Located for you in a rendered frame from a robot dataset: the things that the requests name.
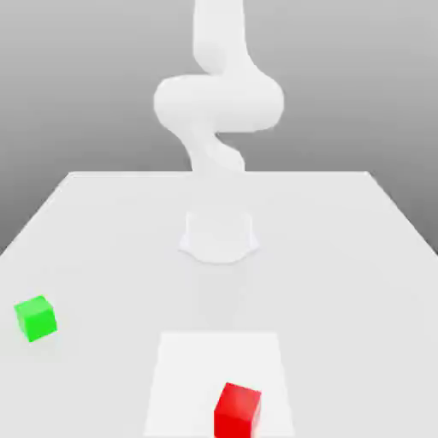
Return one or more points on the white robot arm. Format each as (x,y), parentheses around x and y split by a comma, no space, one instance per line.
(219,102)

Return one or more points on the small red cube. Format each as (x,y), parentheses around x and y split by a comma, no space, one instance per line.
(236,412)

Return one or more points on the small green cube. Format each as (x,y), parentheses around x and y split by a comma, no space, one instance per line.
(36,319)

